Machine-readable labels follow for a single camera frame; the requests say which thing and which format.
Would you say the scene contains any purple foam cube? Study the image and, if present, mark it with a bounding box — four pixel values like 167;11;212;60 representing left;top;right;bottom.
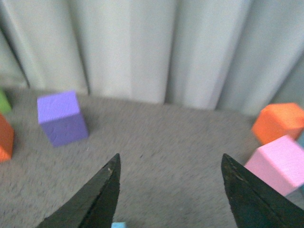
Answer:
37;91;89;147

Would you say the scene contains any light blue foam cube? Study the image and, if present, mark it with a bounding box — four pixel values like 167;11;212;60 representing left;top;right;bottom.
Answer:
111;222;127;228

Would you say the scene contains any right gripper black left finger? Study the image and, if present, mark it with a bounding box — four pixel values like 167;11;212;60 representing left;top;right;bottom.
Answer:
38;153;121;228

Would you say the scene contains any grey-white curtain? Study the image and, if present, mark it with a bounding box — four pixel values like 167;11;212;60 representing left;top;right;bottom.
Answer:
0;0;304;116

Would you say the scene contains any large cyan foam box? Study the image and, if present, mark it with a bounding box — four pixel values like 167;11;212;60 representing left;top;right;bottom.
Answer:
297;132;304;149

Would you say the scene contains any pink foam cube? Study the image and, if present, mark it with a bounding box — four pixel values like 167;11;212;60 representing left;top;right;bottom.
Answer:
245;135;304;196

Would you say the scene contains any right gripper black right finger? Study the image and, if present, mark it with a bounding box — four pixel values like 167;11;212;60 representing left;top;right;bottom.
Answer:
221;153;304;228

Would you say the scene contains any green foam cube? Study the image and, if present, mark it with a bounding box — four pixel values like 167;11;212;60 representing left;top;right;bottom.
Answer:
0;89;12;114

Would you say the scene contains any orange foam cube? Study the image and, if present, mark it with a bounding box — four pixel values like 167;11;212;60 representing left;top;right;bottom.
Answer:
0;114;14;162
252;103;304;145

